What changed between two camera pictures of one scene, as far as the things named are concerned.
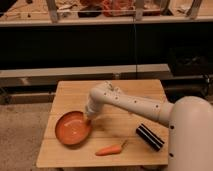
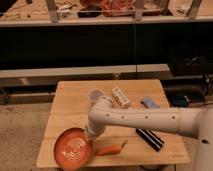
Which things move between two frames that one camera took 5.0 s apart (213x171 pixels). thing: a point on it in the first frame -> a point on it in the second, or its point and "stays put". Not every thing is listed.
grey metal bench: [50, 77] stays put
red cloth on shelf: [119, 8] stays put
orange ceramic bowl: [73, 127] -> [74, 148]
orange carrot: [113, 149] stays put
